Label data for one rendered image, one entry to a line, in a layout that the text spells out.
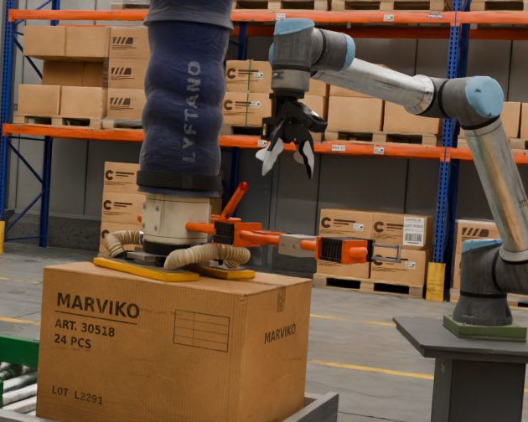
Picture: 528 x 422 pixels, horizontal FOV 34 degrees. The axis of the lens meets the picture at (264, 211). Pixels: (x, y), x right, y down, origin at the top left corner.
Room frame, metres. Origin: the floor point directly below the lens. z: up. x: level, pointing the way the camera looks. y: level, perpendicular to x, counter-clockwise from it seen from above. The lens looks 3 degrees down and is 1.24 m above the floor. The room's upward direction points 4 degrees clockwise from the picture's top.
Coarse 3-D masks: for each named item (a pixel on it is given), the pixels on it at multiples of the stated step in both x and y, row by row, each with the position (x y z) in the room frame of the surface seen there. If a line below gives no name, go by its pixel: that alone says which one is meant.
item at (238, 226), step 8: (216, 224) 2.11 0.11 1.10; (224, 224) 2.09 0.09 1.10; (232, 224) 2.07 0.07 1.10; (240, 224) 2.07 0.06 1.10; (248, 224) 2.09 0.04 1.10; (256, 224) 2.11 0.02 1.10; (216, 232) 2.12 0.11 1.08; (224, 232) 2.10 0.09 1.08; (232, 232) 2.08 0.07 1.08; (216, 240) 2.11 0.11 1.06; (224, 240) 2.08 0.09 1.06; (232, 240) 2.07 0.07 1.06; (240, 240) 2.08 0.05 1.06; (248, 240) 2.09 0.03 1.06
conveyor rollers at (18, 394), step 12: (0, 372) 2.69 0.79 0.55; (12, 372) 2.72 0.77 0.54; (24, 372) 2.77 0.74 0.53; (36, 372) 2.72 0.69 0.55; (12, 384) 2.58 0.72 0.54; (24, 384) 2.63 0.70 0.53; (36, 384) 2.57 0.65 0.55; (12, 396) 2.45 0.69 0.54; (24, 396) 2.49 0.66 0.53; (36, 396) 2.44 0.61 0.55; (12, 408) 2.32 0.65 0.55; (24, 408) 2.36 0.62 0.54
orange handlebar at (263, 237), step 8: (216, 216) 2.58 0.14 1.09; (192, 224) 2.21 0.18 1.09; (200, 224) 2.19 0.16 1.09; (208, 224) 2.23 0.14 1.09; (200, 232) 2.19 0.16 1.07; (208, 232) 2.16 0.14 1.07; (240, 232) 2.07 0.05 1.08; (248, 232) 2.06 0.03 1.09; (256, 232) 2.03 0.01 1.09; (264, 232) 2.01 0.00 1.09; (272, 232) 2.03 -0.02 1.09; (280, 232) 2.05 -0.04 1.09; (256, 240) 2.03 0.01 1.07; (264, 240) 2.01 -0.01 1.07; (272, 240) 1.99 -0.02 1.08; (304, 240) 1.92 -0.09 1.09; (304, 248) 1.91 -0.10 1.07; (312, 248) 1.89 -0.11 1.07; (352, 248) 1.82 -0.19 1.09; (360, 248) 1.83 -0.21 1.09; (352, 256) 1.82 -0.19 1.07; (360, 256) 1.82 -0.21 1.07
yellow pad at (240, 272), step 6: (192, 264) 2.34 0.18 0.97; (222, 264) 2.32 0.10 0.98; (192, 270) 2.32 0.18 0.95; (198, 270) 2.30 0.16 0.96; (204, 270) 2.28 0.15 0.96; (210, 270) 2.26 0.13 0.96; (216, 270) 2.25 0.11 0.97; (222, 270) 2.24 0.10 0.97; (228, 270) 2.25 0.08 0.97; (234, 270) 2.25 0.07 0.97; (240, 270) 2.26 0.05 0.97; (246, 270) 2.27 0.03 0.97; (252, 270) 2.28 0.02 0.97; (216, 276) 2.25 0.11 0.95; (222, 276) 2.23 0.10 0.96; (228, 276) 2.22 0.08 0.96; (234, 276) 2.23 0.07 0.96; (240, 276) 2.24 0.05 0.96; (246, 276) 2.26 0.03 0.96; (252, 276) 2.27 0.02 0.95
